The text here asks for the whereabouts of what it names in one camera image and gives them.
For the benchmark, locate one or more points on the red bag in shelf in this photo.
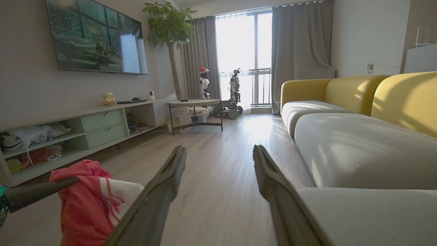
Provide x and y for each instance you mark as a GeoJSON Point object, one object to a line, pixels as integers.
{"type": "Point", "coordinates": [36, 155]}

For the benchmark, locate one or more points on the yellow backed grey sofa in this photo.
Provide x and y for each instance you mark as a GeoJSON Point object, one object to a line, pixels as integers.
{"type": "Point", "coordinates": [362, 143]}

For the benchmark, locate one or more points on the white wall socket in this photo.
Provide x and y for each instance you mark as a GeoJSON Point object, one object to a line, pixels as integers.
{"type": "Point", "coordinates": [369, 67]}

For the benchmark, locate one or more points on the small black table object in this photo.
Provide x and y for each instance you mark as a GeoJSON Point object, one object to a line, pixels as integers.
{"type": "Point", "coordinates": [184, 99]}

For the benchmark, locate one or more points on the tall green potted tree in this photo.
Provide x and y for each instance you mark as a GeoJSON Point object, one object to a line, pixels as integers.
{"type": "Point", "coordinates": [170, 27]}

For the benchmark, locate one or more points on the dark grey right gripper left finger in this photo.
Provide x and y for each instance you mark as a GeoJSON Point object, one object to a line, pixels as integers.
{"type": "Point", "coordinates": [150, 208]}

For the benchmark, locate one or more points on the wall mounted flat television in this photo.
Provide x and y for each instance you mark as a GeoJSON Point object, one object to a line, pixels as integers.
{"type": "Point", "coordinates": [97, 37]}

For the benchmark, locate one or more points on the pale green cabinet drawer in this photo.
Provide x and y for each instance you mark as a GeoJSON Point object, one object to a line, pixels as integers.
{"type": "Point", "coordinates": [106, 135]}
{"type": "Point", "coordinates": [102, 120]}

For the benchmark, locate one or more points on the grey fabric sofa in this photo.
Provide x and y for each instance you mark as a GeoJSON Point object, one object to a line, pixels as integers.
{"type": "Point", "coordinates": [375, 215]}

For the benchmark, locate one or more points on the grey wheeled robot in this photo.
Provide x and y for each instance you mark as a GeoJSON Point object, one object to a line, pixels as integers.
{"type": "Point", "coordinates": [234, 99]}

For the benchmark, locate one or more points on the white box under table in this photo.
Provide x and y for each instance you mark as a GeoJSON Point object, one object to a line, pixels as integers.
{"type": "Point", "coordinates": [180, 121]}

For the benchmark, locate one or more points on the narrow grey curtain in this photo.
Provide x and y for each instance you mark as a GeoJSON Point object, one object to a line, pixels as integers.
{"type": "Point", "coordinates": [201, 58]}

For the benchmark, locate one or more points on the round coffee table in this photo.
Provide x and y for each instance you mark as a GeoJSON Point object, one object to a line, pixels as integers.
{"type": "Point", "coordinates": [194, 103]}

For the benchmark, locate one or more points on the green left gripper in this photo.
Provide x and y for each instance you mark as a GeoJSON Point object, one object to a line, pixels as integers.
{"type": "Point", "coordinates": [2, 208]}

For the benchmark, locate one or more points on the white crumpled cloth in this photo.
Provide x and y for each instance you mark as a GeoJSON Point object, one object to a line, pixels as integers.
{"type": "Point", "coordinates": [37, 134]}

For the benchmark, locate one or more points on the long pale green tv cabinet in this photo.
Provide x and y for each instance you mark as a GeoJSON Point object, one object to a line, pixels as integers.
{"type": "Point", "coordinates": [75, 143]}

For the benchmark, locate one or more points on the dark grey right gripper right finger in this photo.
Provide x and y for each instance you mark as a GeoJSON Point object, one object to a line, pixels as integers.
{"type": "Point", "coordinates": [283, 212]}

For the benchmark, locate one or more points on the wide grey curtain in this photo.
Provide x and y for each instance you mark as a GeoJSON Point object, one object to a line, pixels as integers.
{"type": "Point", "coordinates": [300, 54]}

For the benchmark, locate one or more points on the yellow ball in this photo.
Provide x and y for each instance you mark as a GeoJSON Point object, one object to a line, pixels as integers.
{"type": "Point", "coordinates": [14, 166]}

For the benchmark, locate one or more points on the small white security camera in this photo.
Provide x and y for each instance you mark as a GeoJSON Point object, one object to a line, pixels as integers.
{"type": "Point", "coordinates": [151, 95]}

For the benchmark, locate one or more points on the white humanoid robot red hat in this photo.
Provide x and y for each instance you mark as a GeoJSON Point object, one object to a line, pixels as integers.
{"type": "Point", "coordinates": [205, 83]}

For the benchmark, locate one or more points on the glass balcony door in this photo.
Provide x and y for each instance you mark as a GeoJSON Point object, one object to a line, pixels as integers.
{"type": "Point", "coordinates": [244, 51]}

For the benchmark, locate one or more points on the metal balcony railing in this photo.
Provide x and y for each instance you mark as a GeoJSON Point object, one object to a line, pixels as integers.
{"type": "Point", "coordinates": [261, 85]}

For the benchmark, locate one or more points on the flat black tray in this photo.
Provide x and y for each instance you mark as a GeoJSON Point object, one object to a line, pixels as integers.
{"type": "Point", "coordinates": [131, 101]}

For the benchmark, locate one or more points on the small yellow figurine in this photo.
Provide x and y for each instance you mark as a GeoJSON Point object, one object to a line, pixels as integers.
{"type": "Point", "coordinates": [109, 99]}

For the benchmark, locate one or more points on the red garment with white stripes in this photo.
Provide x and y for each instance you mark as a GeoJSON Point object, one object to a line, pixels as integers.
{"type": "Point", "coordinates": [88, 208]}

